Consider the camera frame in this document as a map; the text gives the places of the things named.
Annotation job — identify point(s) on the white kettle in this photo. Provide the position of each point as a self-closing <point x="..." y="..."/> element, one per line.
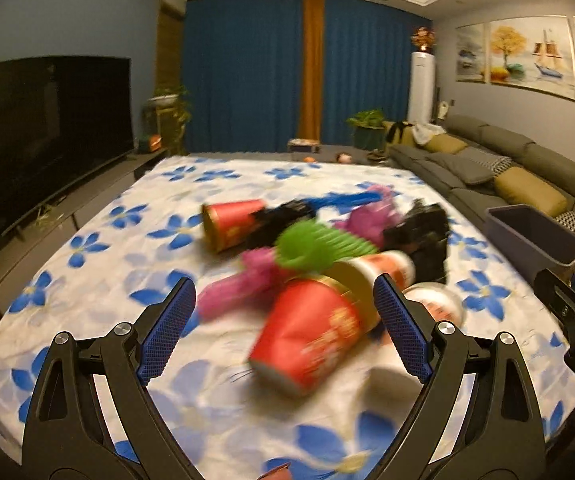
<point x="444" y="110"/>

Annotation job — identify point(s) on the large yellow cushion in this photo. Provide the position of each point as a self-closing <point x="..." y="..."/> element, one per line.
<point x="530" y="191"/>

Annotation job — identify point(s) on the green potted plant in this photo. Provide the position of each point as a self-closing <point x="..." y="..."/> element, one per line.
<point x="367" y="122"/>

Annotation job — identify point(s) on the blue foam net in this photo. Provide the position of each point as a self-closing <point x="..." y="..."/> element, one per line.
<point x="340" y="200"/>

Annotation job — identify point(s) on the wooden wall panel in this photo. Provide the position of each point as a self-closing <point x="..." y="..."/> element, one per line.
<point x="170" y="60"/>

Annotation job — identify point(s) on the small toy figure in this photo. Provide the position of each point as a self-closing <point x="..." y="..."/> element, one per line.
<point x="344" y="158"/>

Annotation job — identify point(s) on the orange curtain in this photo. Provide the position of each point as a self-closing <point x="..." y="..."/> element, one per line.
<point x="311" y="65"/>

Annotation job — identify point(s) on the blue curtain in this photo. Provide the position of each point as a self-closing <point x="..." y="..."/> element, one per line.
<point x="242" y="75"/>

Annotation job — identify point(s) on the grey plastic bin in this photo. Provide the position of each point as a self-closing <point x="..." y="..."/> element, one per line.
<point x="532" y="240"/>

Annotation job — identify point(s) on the white blue floral sheet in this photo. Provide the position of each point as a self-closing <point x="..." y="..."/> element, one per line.
<point x="132" y="240"/>

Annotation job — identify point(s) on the artificial flower decoration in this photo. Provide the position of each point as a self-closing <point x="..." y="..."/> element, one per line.
<point x="423" y="39"/>

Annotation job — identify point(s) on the small yellow cushion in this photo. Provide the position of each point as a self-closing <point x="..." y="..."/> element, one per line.
<point x="445" y="144"/>

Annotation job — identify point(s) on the black and yellow bag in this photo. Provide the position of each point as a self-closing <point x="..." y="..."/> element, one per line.
<point x="400" y="132"/>

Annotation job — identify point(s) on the small box on table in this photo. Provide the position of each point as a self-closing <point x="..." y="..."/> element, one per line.
<point x="303" y="145"/>

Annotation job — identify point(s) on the tree and sailboat painting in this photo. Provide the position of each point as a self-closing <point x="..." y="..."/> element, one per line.
<point x="532" y="57"/>

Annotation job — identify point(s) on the white cloth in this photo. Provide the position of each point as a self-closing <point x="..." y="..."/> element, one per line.
<point x="427" y="132"/>

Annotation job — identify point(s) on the black television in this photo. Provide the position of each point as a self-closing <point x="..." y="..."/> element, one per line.
<point x="52" y="135"/>

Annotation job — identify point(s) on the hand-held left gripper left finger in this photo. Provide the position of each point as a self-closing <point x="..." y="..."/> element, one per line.
<point x="167" y="330"/>

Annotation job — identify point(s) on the plant on stand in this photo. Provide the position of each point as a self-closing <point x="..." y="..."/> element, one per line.
<point x="170" y="102"/>

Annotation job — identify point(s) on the pink plastic bag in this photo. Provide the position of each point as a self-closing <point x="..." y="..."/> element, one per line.
<point x="367" y="220"/>
<point x="240" y="287"/>

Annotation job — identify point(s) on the grey television cabinet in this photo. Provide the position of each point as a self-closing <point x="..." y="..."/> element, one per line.
<point x="62" y="205"/>

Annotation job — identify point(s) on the white standing air conditioner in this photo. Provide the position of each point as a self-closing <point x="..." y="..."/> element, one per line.
<point x="421" y="87"/>

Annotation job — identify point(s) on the green foam net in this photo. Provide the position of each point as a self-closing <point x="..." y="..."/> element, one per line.
<point x="317" y="245"/>

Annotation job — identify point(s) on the small landscape painting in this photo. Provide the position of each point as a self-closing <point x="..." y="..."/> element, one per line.
<point x="470" y="52"/>

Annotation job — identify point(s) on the orange glowing ornament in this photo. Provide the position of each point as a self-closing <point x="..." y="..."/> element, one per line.
<point x="148" y="144"/>

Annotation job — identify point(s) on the grey sofa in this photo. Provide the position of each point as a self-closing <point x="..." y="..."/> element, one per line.
<point x="507" y="145"/>

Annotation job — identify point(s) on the red and white paper cup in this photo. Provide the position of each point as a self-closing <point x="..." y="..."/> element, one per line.
<point x="387" y="267"/>

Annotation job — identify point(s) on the large red paper cup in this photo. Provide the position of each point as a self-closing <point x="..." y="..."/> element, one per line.
<point x="312" y="335"/>

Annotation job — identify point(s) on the black plastic bag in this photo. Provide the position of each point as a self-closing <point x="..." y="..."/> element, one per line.
<point x="420" y="240"/>
<point x="280" y="222"/>

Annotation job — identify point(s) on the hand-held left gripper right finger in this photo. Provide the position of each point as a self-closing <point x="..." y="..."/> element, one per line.
<point x="402" y="330"/>

